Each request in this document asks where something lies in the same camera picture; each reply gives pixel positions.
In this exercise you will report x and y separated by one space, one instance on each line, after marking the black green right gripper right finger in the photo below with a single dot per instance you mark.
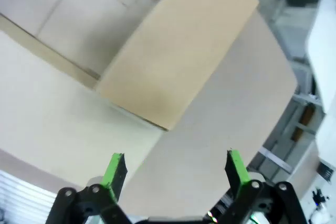
237 171

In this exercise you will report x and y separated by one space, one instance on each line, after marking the aluminium profile frame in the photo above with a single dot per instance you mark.
302 119

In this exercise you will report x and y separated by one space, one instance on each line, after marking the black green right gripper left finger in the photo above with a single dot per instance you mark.
113 174

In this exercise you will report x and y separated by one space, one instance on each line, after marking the open brown cardboard box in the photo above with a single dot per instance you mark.
170 51

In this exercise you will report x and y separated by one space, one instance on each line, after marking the white slatted panel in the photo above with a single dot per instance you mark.
23 200

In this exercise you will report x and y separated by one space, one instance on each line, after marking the black vented device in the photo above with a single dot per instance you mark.
326 172

